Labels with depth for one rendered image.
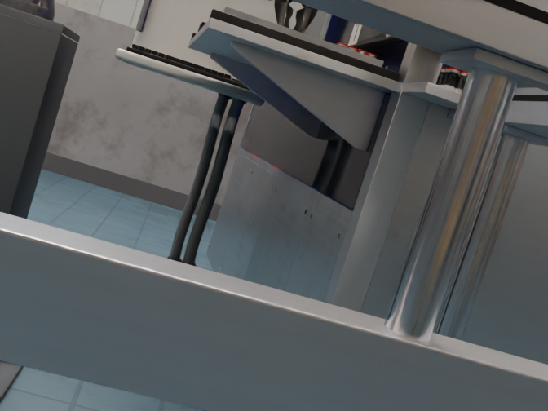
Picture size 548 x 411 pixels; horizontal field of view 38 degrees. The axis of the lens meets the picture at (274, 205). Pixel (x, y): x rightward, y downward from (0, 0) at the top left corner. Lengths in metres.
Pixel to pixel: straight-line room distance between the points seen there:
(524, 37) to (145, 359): 0.47
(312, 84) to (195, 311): 0.98
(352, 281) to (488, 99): 0.87
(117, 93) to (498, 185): 4.34
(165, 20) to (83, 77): 3.06
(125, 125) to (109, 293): 4.84
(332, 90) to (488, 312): 0.57
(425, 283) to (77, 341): 0.34
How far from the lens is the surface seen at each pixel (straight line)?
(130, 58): 2.35
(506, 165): 1.46
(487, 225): 1.46
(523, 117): 1.35
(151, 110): 5.57
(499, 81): 0.82
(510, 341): 1.79
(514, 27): 0.79
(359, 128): 1.69
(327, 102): 1.67
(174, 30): 2.57
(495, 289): 1.74
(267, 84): 2.16
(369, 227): 1.62
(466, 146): 0.82
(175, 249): 2.69
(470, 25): 0.77
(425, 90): 1.49
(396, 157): 1.62
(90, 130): 5.60
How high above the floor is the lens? 0.70
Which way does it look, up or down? 5 degrees down
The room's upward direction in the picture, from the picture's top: 18 degrees clockwise
